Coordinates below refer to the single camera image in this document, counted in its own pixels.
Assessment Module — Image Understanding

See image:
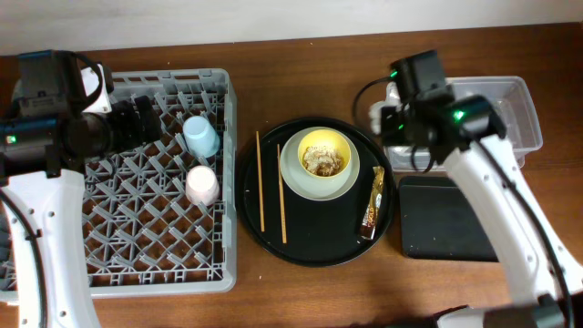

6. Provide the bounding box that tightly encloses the grey plate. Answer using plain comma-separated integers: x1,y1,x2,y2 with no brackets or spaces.
281,127,361,201

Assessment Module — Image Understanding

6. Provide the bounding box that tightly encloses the wooden chopstick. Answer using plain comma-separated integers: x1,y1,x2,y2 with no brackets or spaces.
255,131,265,232
277,144,288,244

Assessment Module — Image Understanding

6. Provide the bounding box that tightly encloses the blue cup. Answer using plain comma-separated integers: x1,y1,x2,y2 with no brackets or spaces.
182,116,220,158

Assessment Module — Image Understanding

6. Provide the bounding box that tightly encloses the black rectangular tray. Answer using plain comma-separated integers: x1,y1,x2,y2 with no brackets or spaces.
398,176,497,262

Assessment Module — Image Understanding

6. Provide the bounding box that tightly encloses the pink cup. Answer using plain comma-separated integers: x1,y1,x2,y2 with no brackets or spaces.
185,165,220,207

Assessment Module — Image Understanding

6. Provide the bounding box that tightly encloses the grey dishwasher rack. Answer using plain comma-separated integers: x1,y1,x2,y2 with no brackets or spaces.
81,68,237,298

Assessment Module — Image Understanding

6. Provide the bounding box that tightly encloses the round black tray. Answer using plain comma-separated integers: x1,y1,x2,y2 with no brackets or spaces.
235,117,396,267

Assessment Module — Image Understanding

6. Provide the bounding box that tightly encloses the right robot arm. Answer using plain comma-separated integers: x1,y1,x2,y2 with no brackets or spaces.
386,50,582,327

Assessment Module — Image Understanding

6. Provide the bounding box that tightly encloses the clear plastic bin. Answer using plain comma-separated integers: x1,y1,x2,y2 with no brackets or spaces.
384,76,543,173

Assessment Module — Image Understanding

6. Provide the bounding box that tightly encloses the right wooden chopstick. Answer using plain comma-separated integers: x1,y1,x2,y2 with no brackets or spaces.
277,144,288,244

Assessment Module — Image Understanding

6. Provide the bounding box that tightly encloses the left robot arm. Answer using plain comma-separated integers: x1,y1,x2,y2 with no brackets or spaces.
1,50,161,327

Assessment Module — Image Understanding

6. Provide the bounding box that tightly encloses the yellow bowl with food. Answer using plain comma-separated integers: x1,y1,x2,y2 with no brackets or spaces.
298,128,353,179

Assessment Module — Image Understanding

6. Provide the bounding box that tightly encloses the gold snack wrapper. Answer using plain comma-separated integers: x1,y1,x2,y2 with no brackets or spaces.
359,166,384,241

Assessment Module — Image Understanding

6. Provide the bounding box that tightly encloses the left wooden chopstick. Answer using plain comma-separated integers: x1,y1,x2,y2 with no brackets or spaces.
255,131,265,232

